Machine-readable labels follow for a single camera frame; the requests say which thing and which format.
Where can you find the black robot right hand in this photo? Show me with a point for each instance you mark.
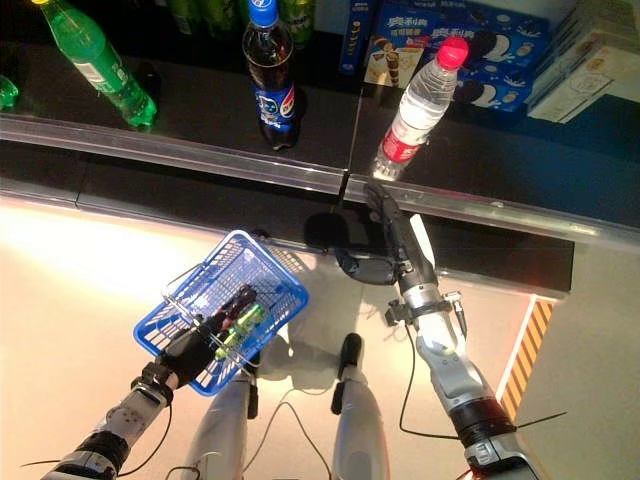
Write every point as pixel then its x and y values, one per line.
pixel 397 250

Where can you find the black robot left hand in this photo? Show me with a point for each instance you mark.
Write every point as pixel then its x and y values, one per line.
pixel 187 355

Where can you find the blue plastic shopping basket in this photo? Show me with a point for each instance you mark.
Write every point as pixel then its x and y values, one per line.
pixel 280 300

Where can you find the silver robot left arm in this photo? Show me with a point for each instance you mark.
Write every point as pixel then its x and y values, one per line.
pixel 125 415

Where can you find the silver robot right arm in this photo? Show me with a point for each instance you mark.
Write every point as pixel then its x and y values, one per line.
pixel 450 360

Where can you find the silver robot left leg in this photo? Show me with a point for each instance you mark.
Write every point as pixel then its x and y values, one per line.
pixel 225 425

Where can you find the silver robot leg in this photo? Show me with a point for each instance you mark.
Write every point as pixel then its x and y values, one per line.
pixel 357 425
pixel 225 425

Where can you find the clear water bottle red cap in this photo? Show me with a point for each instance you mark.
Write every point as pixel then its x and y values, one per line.
pixel 420 110

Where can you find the silver robot right leg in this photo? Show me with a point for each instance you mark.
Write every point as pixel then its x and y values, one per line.
pixel 357 425

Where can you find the dark cola bottle blue label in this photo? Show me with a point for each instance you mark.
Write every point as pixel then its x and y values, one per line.
pixel 272 75

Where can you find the large blue cookie box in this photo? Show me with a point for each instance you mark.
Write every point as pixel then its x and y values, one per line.
pixel 500 60

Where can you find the green soda bottle yellow cap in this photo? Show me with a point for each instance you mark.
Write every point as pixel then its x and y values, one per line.
pixel 100 65

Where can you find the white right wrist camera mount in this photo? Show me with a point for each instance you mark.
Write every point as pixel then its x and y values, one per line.
pixel 424 245

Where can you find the black shelf board clear rail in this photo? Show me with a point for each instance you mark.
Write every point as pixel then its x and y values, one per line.
pixel 200 157
pixel 500 210

